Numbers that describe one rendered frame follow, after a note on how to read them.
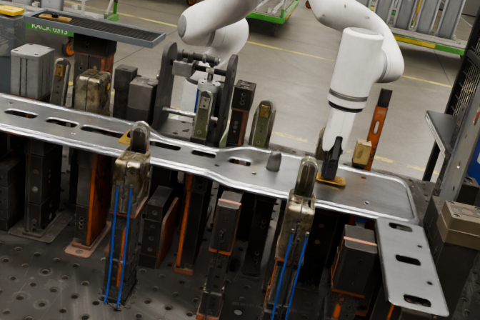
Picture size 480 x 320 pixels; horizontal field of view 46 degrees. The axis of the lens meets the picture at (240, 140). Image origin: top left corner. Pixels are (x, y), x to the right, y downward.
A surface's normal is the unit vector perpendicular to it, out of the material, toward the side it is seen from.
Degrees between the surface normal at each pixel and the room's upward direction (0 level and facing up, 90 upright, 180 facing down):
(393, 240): 0
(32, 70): 90
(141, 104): 90
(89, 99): 90
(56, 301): 0
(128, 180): 90
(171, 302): 0
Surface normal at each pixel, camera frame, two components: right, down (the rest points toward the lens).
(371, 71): 0.55, 0.40
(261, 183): 0.17, -0.91
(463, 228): -0.15, 0.34
